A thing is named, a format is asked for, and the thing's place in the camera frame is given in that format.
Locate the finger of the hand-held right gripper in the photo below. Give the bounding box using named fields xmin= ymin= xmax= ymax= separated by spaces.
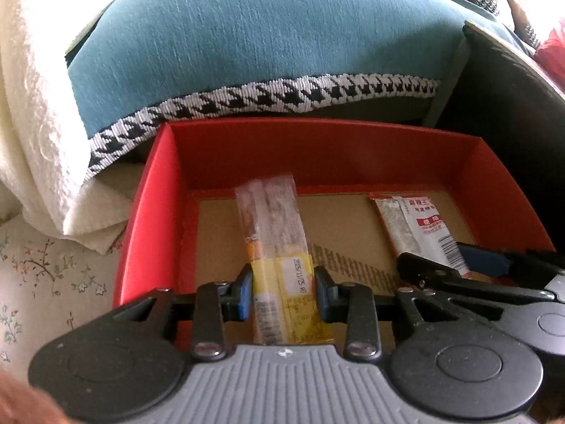
xmin=396 ymin=252 xmax=557 ymax=305
xmin=456 ymin=241 xmax=565 ymax=280

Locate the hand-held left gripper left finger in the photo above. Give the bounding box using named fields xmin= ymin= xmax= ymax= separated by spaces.
xmin=103 ymin=263 xmax=254 ymax=360

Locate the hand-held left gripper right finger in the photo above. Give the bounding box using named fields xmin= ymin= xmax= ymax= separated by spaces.
xmin=313 ymin=266 xmax=504 ymax=360

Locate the white red sauce packet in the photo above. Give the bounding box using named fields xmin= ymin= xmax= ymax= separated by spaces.
xmin=370 ymin=194 xmax=472 ymax=280

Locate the yellow clear snack packet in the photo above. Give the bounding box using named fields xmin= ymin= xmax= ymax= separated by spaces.
xmin=235 ymin=176 xmax=336 ymax=346

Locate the red cardboard box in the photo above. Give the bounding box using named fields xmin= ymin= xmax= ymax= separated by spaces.
xmin=112 ymin=118 xmax=556 ymax=349

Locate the dark coffee table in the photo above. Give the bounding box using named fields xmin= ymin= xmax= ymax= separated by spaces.
xmin=435 ymin=20 xmax=565 ymax=270

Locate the floral mat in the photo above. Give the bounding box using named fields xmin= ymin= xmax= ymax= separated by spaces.
xmin=0 ymin=159 xmax=146 ymax=389

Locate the red plastic bag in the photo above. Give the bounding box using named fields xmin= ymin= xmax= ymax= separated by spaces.
xmin=535 ymin=24 xmax=565 ymax=78

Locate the teal houndstooth-trimmed cushion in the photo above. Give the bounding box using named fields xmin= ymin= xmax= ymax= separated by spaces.
xmin=65 ymin=0 xmax=530 ymax=177

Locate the white textured towel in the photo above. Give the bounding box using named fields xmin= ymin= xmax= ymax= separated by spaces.
xmin=0 ymin=0 xmax=133 ymax=254

